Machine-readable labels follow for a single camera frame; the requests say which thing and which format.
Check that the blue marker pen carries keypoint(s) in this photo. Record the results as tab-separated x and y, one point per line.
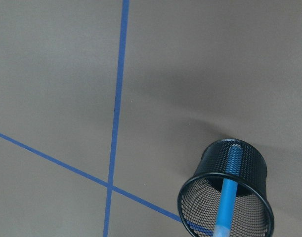
228	193

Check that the near black mesh pencil cup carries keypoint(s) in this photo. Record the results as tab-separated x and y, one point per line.
199	197

